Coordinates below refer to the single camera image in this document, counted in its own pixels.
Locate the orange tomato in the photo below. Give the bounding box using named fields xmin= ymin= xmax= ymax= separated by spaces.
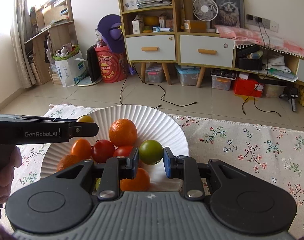
xmin=120 ymin=167 xmax=150 ymax=192
xmin=70 ymin=139 xmax=92 ymax=160

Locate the orange tomato back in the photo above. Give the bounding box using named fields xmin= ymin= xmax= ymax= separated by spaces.
xmin=120 ymin=167 xmax=150 ymax=192

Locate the red tomato with stem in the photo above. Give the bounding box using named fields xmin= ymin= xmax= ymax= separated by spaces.
xmin=91 ymin=139 xmax=115 ymax=164

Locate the purple plush toy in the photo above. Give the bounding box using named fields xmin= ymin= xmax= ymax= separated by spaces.
xmin=97 ymin=14 xmax=125 ymax=53

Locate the white ribbed plate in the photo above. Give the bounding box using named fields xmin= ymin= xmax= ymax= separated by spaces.
xmin=40 ymin=105 xmax=189 ymax=191

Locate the red snack bucket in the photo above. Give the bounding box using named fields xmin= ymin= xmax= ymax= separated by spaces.
xmin=95 ymin=46 xmax=128 ymax=83

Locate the olive yellow-green tomato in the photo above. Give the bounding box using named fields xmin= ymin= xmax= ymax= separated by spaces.
xmin=77 ymin=115 xmax=95 ymax=123

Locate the green oval fruit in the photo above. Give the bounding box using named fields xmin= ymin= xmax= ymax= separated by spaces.
xmin=95 ymin=178 xmax=101 ymax=191

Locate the clear storage bin blue lid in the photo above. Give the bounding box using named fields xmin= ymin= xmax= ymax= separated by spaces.
xmin=175 ymin=64 xmax=200 ymax=86

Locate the red box under bench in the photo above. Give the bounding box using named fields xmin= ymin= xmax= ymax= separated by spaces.
xmin=233 ymin=77 xmax=264 ymax=98

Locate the pink cloth on bench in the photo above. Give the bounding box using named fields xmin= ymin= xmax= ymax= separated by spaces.
xmin=215 ymin=25 xmax=304 ymax=59

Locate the black floor cable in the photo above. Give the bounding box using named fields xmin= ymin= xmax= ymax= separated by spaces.
xmin=119 ymin=63 xmax=199 ymax=110

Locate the large orange mandarin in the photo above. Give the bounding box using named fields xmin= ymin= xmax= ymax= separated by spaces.
xmin=109 ymin=119 xmax=137 ymax=147

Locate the wooden bookshelf left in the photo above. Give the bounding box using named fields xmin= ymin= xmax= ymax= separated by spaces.
xmin=25 ymin=0 xmax=78 ymax=85

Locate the orange tomato front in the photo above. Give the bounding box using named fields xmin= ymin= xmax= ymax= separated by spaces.
xmin=70 ymin=139 xmax=92 ymax=160

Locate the floral tablecloth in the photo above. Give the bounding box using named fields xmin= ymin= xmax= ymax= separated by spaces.
xmin=11 ymin=103 xmax=304 ymax=239

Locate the wooden cabinet with drawers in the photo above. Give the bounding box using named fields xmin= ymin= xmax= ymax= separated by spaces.
xmin=118 ymin=0 xmax=235 ymax=87

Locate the left bare hand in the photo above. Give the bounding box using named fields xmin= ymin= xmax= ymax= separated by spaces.
xmin=0 ymin=145 xmax=22 ymax=218

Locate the low wooden tv bench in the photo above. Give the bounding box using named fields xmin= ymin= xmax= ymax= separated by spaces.
xmin=235 ymin=44 xmax=304 ymax=85

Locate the white desk fan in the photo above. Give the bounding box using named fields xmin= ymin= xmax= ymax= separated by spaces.
xmin=192 ymin=0 xmax=219 ymax=29

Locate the framed cat picture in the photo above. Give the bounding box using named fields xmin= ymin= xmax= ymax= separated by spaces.
xmin=210 ymin=0 xmax=245 ymax=28

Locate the small dark green tomato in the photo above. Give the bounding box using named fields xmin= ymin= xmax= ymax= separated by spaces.
xmin=139 ymin=140 xmax=163 ymax=165

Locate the white paper shopping bag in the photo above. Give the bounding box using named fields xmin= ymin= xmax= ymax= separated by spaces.
xmin=55 ymin=51 xmax=87 ymax=88

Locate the lone orange mandarin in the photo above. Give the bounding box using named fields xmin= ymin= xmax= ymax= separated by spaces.
xmin=57 ymin=154 xmax=82 ymax=172

